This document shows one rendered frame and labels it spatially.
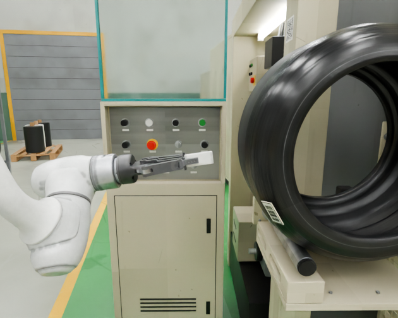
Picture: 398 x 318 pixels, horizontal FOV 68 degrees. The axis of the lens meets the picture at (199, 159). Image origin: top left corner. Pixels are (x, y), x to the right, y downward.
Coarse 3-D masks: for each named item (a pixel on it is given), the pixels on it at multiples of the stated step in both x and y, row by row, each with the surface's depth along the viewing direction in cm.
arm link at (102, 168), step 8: (96, 160) 72; (104, 160) 71; (112, 160) 72; (96, 168) 70; (104, 168) 70; (112, 168) 71; (96, 176) 70; (104, 176) 70; (112, 176) 71; (96, 184) 71; (104, 184) 71; (112, 184) 72; (120, 184) 75
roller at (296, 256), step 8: (272, 224) 92; (280, 232) 84; (280, 240) 83; (288, 240) 78; (288, 248) 76; (296, 248) 74; (304, 248) 74; (296, 256) 71; (304, 256) 70; (296, 264) 70; (304, 264) 69; (312, 264) 69; (304, 272) 69; (312, 272) 69
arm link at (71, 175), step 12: (72, 156) 73; (84, 156) 73; (36, 168) 72; (48, 168) 71; (60, 168) 70; (72, 168) 70; (84, 168) 71; (36, 180) 71; (48, 180) 69; (60, 180) 68; (72, 180) 68; (84, 180) 70; (36, 192) 72; (48, 192) 68; (60, 192) 66; (72, 192) 67; (84, 192) 69
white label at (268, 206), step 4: (264, 204) 68; (268, 204) 66; (272, 204) 65; (268, 208) 67; (272, 208) 66; (268, 212) 68; (272, 212) 67; (276, 212) 65; (272, 216) 68; (276, 216) 66; (272, 220) 69; (276, 220) 67; (280, 220) 66
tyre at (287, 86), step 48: (336, 48) 59; (384, 48) 58; (288, 96) 61; (384, 96) 87; (240, 144) 79; (288, 144) 62; (288, 192) 64; (384, 192) 91; (336, 240) 67; (384, 240) 67
